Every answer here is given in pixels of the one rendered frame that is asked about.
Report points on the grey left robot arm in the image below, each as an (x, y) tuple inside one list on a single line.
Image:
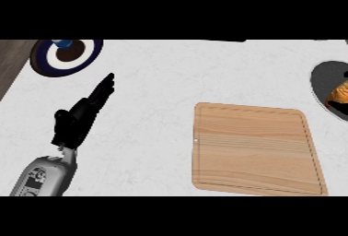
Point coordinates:
[(43, 178)]

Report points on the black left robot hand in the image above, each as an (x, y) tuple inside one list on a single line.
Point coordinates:
[(78, 115)]

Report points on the blue cup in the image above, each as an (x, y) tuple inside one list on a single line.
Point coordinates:
[(63, 43)]

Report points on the wooden cutting board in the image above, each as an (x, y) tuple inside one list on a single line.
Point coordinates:
[(255, 150)]

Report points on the blue and white plate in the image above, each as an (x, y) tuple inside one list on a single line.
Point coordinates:
[(65, 60)]

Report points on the golden brown croissant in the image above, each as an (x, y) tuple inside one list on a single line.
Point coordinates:
[(339, 93)]

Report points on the dark grey pan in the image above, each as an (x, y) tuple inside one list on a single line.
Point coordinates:
[(327, 84)]

